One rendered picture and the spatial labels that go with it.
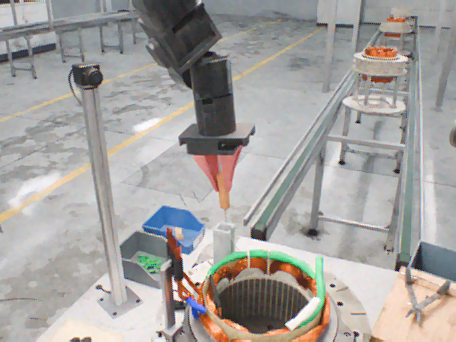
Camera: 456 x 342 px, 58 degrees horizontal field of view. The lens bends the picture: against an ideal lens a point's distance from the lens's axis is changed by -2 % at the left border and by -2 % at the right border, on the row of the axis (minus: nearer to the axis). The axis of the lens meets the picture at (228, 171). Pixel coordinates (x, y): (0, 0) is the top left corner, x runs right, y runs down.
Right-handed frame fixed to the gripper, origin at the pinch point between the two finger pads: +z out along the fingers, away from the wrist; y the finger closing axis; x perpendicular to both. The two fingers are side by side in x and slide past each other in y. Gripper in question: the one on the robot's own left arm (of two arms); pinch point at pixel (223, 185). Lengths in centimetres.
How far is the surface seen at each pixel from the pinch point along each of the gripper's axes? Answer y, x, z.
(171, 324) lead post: 4.6, 15.6, 14.3
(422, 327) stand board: -30.8, 2.0, 22.5
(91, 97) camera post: 31.5, -16.7, -10.2
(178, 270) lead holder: 2.2, 15.2, 4.8
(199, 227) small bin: 28, -54, 44
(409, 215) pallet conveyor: -40, -87, 54
